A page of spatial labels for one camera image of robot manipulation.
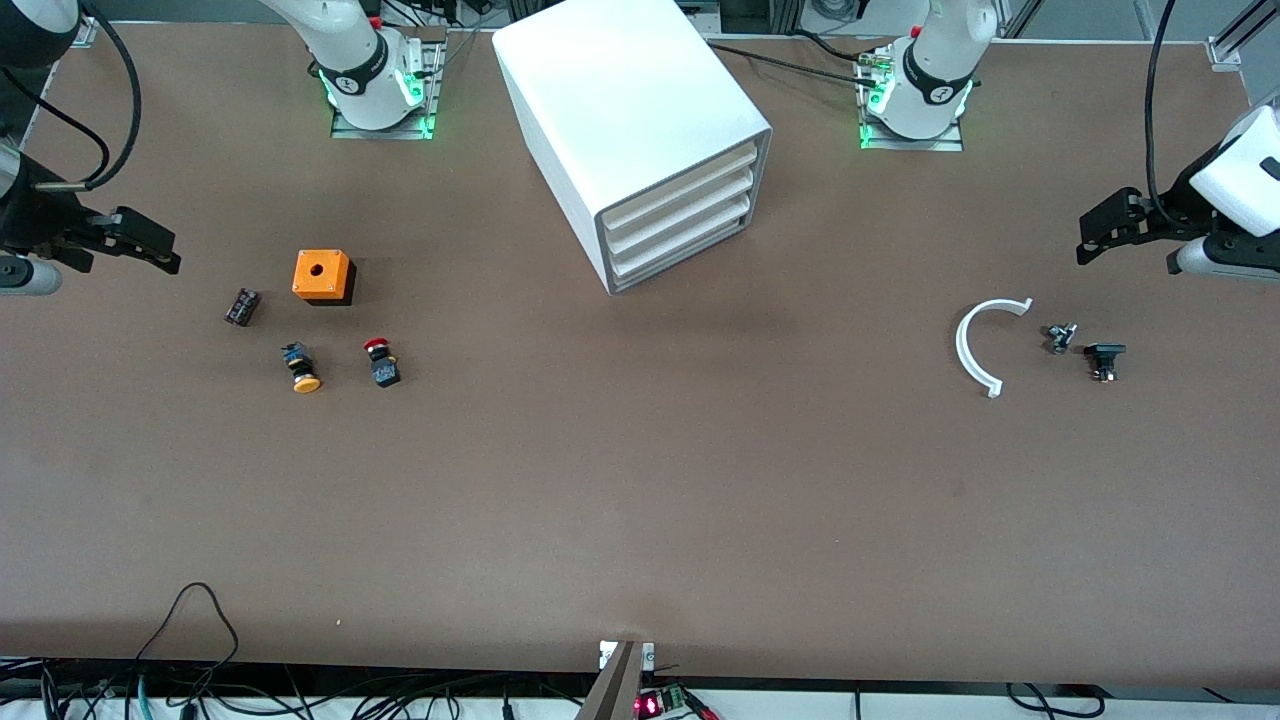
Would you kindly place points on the small black contact block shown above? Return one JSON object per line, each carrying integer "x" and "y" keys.
{"x": 243, "y": 307}

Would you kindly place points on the black push button part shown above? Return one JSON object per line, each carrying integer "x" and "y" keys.
{"x": 1104, "y": 354}

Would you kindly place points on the aluminium frame profile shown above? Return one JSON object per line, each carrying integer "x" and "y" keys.
{"x": 1240, "y": 25}

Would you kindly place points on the white curved plastic arc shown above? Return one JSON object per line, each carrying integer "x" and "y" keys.
{"x": 964, "y": 352}

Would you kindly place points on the white lowest drawer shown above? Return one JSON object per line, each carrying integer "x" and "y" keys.
{"x": 690, "y": 245}

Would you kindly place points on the circuit board with red light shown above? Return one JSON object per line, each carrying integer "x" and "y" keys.
{"x": 660, "y": 703}

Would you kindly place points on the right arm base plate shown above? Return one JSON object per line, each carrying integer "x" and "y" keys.
{"x": 432, "y": 95}

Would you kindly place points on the orange box with hole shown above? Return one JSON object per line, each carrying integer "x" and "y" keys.
{"x": 320, "y": 272}

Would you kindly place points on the white drawer cabinet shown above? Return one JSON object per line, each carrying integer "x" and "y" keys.
{"x": 620, "y": 100}

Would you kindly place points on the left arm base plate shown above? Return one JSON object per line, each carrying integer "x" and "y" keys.
{"x": 955, "y": 140}

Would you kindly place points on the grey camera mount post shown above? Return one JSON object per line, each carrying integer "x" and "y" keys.
{"x": 615, "y": 685}

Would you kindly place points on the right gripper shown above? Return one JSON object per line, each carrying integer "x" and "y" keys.
{"x": 38, "y": 218}

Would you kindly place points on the small grey switch part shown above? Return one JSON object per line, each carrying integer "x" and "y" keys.
{"x": 1060, "y": 338}

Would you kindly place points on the red push button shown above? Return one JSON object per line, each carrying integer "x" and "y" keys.
{"x": 383, "y": 365}

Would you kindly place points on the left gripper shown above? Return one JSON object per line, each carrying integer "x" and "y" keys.
{"x": 1176, "y": 210}

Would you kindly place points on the yellow push button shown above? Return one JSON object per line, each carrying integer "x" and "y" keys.
{"x": 302, "y": 370}

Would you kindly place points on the white middle drawer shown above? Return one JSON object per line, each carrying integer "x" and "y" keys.
{"x": 690, "y": 215}

